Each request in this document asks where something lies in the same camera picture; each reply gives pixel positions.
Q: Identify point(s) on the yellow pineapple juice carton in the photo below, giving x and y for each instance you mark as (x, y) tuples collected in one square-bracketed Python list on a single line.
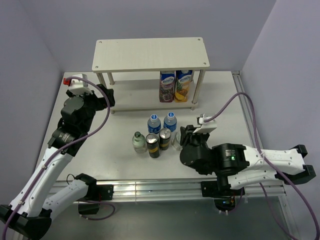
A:
[(182, 85)]

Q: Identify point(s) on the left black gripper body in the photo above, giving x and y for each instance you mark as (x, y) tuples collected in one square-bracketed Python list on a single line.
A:
[(91, 102)]

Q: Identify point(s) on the purple grape juice carton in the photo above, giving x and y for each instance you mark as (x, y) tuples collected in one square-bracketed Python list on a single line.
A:
[(166, 86)]

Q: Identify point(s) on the black yellow can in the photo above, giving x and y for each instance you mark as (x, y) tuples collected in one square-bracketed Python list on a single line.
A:
[(152, 142), (164, 138)]

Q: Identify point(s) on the white two-tier shelf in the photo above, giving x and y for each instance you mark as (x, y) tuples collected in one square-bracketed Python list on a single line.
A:
[(132, 68)]

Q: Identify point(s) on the aluminium rail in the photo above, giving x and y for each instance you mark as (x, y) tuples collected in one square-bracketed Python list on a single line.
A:
[(170, 190), (245, 105)]

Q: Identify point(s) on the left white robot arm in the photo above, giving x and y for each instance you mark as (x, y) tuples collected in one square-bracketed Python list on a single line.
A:
[(31, 212)]

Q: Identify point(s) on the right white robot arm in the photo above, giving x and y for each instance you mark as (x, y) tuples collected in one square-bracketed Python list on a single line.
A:
[(237, 165)]

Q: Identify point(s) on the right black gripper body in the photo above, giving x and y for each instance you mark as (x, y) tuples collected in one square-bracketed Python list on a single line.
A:
[(197, 138)]

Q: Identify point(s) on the blue-label water bottle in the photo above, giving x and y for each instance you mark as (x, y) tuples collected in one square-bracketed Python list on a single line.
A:
[(170, 122), (154, 124)]

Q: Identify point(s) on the clear glass bottle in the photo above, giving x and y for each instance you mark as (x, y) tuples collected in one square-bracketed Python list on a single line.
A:
[(139, 142), (176, 141)]

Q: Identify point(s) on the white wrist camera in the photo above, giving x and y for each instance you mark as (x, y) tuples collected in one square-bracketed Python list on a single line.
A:
[(206, 123), (77, 87)]

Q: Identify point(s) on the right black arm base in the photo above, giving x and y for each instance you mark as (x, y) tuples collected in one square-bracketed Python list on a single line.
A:
[(225, 201)]

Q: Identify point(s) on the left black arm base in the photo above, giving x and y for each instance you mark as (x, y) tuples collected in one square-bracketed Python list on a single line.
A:
[(103, 192)]

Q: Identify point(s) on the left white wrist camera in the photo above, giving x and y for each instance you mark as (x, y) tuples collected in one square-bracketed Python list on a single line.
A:
[(77, 87)]

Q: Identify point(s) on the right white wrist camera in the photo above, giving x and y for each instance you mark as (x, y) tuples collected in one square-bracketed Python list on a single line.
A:
[(206, 123)]

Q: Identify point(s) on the aluminium right rail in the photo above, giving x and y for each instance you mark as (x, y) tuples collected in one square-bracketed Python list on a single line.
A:
[(245, 105)]

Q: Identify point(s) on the aluminium front rail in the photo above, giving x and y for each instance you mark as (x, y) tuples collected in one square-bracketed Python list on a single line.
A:
[(170, 190)]

